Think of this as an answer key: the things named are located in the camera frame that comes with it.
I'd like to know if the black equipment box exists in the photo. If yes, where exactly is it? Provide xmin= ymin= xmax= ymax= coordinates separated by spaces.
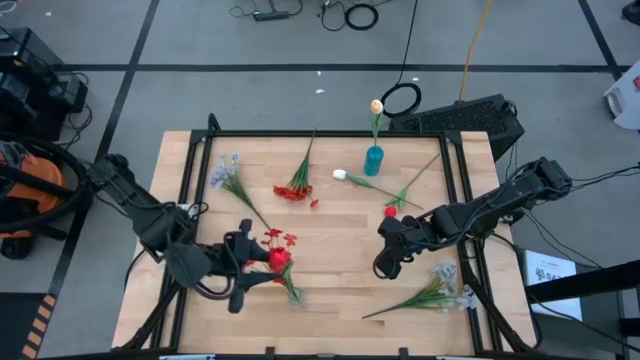
xmin=0 ymin=69 xmax=90 ymax=144
xmin=0 ymin=27 xmax=64 ymax=89

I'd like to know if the red blossom bunch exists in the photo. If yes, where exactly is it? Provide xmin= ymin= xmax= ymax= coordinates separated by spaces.
xmin=243 ymin=228 xmax=301 ymax=301
xmin=272 ymin=128 xmax=321 ymax=210

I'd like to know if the yellow hanging cable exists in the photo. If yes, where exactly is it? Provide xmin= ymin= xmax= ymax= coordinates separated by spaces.
xmin=458 ymin=0 xmax=494 ymax=104

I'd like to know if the black perforated computer case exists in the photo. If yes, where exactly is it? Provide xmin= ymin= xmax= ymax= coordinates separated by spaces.
xmin=388 ymin=93 xmax=526 ymax=162

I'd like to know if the black hanging cable with coil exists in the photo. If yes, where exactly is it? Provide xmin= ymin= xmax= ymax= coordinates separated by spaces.
xmin=379 ymin=0 xmax=424 ymax=119

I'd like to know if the red artificial tulip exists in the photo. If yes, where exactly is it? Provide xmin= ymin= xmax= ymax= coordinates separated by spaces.
xmin=383 ymin=152 xmax=442 ymax=219
xmin=268 ymin=247 xmax=301 ymax=301

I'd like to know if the white printed box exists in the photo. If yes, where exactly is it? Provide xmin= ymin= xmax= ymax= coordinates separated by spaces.
xmin=522 ymin=248 xmax=585 ymax=321

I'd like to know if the white artificial tulip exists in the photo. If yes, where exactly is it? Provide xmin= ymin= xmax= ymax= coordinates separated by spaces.
xmin=331 ymin=168 xmax=425 ymax=211

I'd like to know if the white blossom bunch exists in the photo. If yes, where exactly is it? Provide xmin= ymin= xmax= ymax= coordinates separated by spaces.
xmin=361 ymin=258 xmax=480 ymax=321
xmin=208 ymin=151 xmax=274 ymax=231

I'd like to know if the white plastic object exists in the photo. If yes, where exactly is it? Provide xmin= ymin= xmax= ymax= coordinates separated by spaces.
xmin=602 ymin=59 xmax=640 ymax=132

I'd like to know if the black round object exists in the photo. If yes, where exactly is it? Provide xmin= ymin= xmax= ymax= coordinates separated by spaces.
xmin=621 ymin=0 xmax=640 ymax=26

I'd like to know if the black metal beam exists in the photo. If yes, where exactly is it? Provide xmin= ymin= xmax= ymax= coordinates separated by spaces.
xmin=524 ymin=258 xmax=640 ymax=304

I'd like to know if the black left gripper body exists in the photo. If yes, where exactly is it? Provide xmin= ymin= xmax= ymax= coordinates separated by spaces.
xmin=209 ymin=218 xmax=254 ymax=314

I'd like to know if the orange vacuum with black hose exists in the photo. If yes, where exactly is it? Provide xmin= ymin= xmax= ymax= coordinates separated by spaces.
xmin=0 ymin=134 xmax=96 ymax=260

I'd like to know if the black power strip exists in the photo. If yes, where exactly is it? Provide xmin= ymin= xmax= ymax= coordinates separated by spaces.
xmin=252 ymin=10 xmax=291 ymax=23

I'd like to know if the teal glass vase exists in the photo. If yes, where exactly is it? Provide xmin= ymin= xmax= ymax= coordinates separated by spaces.
xmin=363 ymin=144 xmax=386 ymax=178

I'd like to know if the clear ribbed glass vase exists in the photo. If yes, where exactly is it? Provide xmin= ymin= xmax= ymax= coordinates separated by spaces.
xmin=285 ymin=284 xmax=307 ymax=307

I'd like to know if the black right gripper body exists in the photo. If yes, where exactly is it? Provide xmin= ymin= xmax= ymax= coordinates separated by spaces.
xmin=397 ymin=215 xmax=437 ymax=252

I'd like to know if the peach artificial tulip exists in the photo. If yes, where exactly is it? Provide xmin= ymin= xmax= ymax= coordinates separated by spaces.
xmin=368 ymin=98 xmax=386 ymax=149

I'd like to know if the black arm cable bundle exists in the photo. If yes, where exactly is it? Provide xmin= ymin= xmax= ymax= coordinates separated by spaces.
xmin=569 ymin=160 xmax=640 ymax=185

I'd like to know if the black coiled cable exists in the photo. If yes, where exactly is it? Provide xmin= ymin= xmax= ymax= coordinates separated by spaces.
xmin=343 ymin=3 xmax=380 ymax=31

